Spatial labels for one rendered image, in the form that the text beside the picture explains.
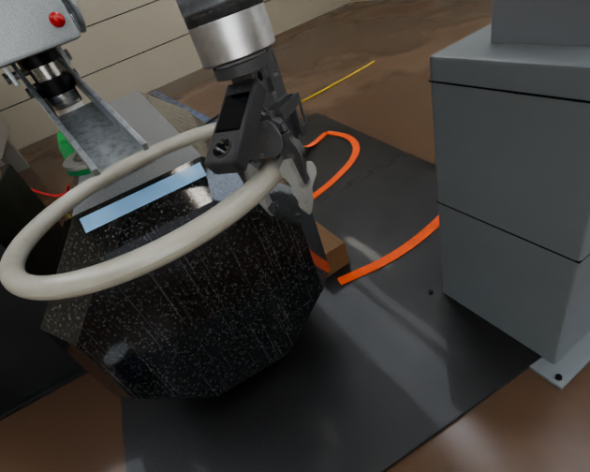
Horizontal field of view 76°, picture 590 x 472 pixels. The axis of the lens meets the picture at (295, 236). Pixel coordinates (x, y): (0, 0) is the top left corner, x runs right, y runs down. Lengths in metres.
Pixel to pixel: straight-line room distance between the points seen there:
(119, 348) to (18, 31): 0.79
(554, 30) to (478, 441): 0.98
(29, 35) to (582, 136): 1.19
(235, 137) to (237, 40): 0.10
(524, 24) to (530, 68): 0.12
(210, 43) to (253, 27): 0.05
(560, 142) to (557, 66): 0.14
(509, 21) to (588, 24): 0.15
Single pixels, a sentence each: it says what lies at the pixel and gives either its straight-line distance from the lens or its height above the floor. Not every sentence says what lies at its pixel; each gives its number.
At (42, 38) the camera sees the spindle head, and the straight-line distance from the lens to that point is 1.17.
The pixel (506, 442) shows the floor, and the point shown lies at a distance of 1.25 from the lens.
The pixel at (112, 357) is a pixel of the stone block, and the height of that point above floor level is 0.44.
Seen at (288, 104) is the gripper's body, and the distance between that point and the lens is 0.50.
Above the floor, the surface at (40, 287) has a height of 0.92.
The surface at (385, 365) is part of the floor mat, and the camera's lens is 1.33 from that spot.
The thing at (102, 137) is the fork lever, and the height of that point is 0.91.
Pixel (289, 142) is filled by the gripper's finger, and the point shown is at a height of 0.96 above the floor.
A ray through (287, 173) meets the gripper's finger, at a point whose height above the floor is 0.92.
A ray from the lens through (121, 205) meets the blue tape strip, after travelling 0.98.
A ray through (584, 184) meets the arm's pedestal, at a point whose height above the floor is 0.63.
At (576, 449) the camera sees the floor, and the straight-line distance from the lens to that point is 1.28.
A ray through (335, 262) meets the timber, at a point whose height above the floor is 0.06.
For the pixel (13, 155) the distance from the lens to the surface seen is 5.21.
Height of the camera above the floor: 1.15
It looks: 37 degrees down
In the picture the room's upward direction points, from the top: 20 degrees counter-clockwise
